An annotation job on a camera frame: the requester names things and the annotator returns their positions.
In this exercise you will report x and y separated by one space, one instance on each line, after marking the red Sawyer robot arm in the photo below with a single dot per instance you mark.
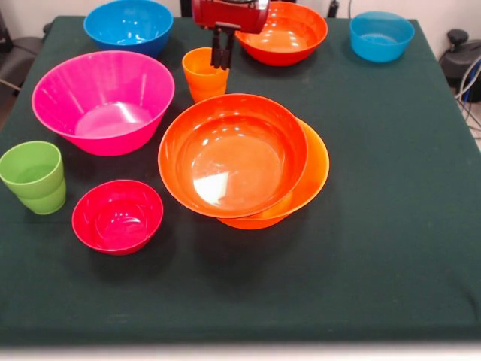
263 4

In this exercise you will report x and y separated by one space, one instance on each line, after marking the small black device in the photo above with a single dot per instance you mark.
333 8

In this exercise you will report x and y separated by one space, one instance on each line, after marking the green plastic cup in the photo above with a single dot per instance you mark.
37 188

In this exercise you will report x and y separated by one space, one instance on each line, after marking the dark green tablecloth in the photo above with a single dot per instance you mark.
376 225

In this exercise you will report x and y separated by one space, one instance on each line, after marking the orange plastic cup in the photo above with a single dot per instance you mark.
199 79

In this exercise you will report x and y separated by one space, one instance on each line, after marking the small crimson bowl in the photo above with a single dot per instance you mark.
116 222

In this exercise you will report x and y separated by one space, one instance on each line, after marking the large blue bowl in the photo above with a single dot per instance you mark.
112 41

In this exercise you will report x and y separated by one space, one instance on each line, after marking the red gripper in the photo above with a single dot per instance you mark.
229 15

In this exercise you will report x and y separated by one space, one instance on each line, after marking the large pink bowl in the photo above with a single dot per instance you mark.
101 113

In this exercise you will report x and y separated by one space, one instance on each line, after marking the small translucent blue bowl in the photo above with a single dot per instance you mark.
376 45

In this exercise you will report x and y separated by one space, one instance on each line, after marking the large orange bowl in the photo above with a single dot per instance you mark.
312 169

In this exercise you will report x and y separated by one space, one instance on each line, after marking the red-orange plastic bowl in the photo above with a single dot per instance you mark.
233 158
289 41

